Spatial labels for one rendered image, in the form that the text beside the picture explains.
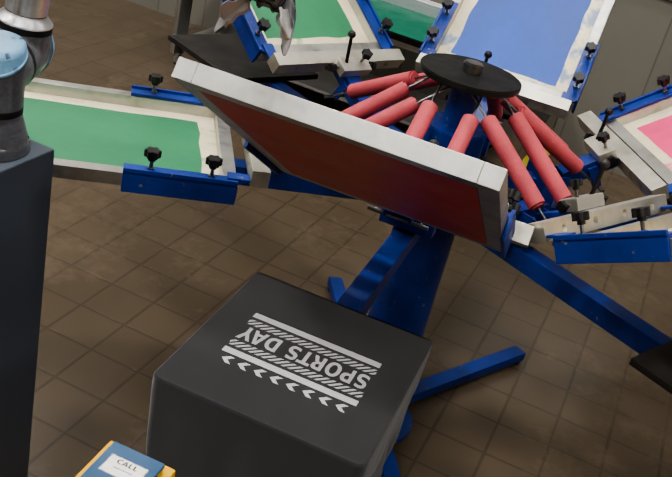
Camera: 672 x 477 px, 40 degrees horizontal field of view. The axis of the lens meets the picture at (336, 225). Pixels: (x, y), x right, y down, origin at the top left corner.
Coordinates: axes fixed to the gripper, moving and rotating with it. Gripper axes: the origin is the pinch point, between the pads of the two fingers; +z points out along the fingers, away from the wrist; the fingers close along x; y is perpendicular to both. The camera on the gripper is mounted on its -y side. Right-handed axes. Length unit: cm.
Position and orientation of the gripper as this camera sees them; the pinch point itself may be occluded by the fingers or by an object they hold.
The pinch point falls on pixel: (249, 46)
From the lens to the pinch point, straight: 181.5
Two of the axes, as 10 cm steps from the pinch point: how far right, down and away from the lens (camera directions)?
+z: -3.7, 9.3, -0.7
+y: -1.8, -1.5, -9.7
